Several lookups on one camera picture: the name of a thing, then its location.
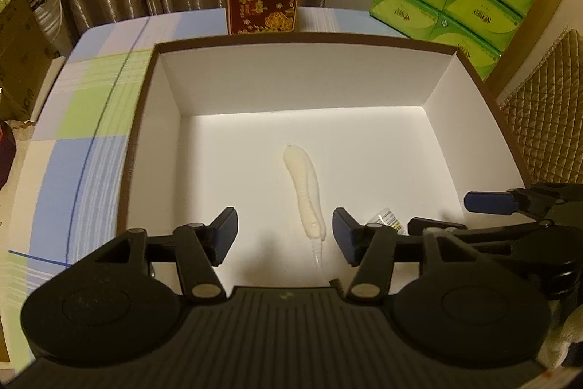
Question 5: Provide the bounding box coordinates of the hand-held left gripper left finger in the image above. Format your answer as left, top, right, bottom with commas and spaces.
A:
93, 207, 240, 303

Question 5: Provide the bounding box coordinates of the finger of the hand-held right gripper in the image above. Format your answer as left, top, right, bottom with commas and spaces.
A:
463, 184, 570, 215
407, 217, 547, 246

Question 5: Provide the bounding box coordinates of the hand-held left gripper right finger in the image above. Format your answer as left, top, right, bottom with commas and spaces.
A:
332, 207, 479, 303

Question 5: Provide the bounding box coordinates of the small clear printed packet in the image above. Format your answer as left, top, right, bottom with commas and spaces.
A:
368, 209, 406, 235

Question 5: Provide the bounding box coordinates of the white radish toy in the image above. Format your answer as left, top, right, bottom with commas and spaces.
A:
281, 143, 327, 269

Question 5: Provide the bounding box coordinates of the brown cardboard box white inside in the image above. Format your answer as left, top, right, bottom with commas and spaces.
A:
115, 32, 533, 287

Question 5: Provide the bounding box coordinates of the person's right forearm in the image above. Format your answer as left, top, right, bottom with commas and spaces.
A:
537, 302, 583, 368

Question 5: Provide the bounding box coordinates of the silver metal container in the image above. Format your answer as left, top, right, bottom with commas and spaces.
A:
30, 0, 79, 58

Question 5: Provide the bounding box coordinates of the checked blue green tablecloth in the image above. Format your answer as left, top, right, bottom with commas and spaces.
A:
0, 6, 502, 372

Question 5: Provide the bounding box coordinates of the dark maroon bag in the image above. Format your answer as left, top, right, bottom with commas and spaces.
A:
0, 120, 17, 190

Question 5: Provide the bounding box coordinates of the brown cardboard carton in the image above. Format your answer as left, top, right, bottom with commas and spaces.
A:
0, 0, 56, 122

